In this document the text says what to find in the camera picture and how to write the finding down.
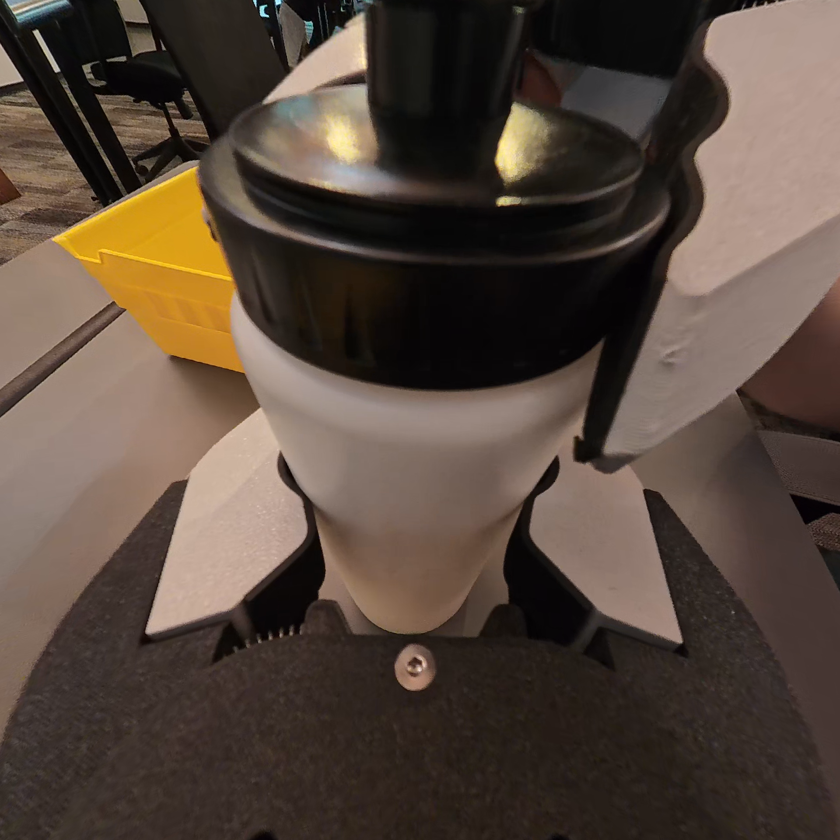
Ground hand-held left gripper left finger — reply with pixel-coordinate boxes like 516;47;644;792
144;410;327;643

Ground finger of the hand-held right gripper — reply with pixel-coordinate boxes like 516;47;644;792
574;0;840;475

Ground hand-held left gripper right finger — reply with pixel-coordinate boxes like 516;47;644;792
504;456;685;652

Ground white plastic bottle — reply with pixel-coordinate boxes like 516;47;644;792
230;292;611;634

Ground yellow plastic bin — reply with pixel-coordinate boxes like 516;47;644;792
52;164;245;374

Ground black bottle lid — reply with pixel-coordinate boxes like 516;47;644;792
197;0;673;391

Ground person's right forearm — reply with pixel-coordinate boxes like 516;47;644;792
742;276;840;427

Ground person's navy clothing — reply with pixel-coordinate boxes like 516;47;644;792
761;430;840;585

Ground black partition panel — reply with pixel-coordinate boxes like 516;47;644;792
141;0;291;142

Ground black office chair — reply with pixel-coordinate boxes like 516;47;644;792
85;0;201;179

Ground black metal frame legs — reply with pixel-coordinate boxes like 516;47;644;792
0;0;142;204

